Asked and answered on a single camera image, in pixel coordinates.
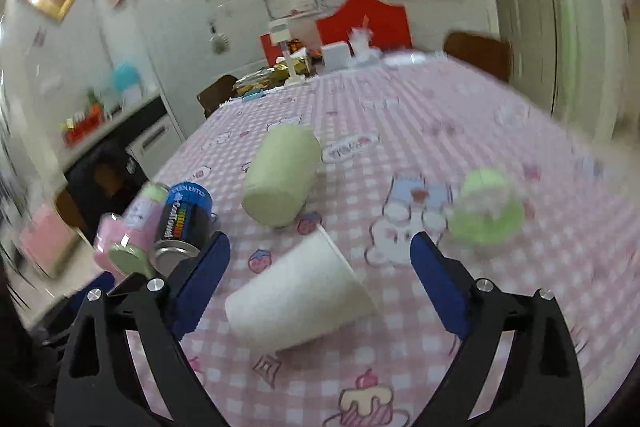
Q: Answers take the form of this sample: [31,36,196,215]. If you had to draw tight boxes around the white paper cup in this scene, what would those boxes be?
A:
[224,227,378,355]

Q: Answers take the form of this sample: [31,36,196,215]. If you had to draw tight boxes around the clear green-banded plastic cup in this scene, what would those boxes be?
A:
[448,168,525,246]

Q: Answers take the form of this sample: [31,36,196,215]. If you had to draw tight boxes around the clear drink cup with straw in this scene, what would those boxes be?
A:
[349,16,373,56]

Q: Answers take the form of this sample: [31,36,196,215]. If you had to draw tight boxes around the pink green towel bottle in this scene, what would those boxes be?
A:
[93,182,168,282]

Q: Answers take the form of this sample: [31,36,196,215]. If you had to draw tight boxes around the pink cushioned stool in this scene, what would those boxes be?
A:
[18,205,79,279]

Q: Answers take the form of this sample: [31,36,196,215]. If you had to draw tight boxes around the black blue cool towel can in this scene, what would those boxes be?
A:
[150,182,213,277]

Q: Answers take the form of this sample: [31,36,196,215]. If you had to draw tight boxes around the black jacket on chair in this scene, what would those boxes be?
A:
[65,139,149,242]

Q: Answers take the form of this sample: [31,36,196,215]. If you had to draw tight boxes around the white cabinet counter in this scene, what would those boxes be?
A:
[52,92,183,188]

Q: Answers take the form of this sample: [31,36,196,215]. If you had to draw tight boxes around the red planter with plant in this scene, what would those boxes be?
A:
[61,89,104,147]

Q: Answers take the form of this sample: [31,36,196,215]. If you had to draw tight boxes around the pale green towel roll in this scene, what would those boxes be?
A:
[242,124,322,228]

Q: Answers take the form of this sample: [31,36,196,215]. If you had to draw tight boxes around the pink checkered cartoon tablecloth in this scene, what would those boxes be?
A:
[156,57,639,426]

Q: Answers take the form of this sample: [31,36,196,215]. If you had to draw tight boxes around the dark chair at far left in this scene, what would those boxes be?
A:
[196,75,238,118]

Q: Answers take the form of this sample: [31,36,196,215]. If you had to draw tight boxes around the brown wooden chair right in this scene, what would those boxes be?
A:
[442,31,513,83]

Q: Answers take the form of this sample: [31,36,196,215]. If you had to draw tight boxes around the white square container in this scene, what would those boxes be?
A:
[321,41,352,72]

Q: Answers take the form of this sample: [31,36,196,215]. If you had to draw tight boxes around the red paper decoration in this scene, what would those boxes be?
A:
[259,0,414,68]

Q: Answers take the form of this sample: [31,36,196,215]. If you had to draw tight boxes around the white desk lamp stand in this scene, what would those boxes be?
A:
[268,18,305,86]

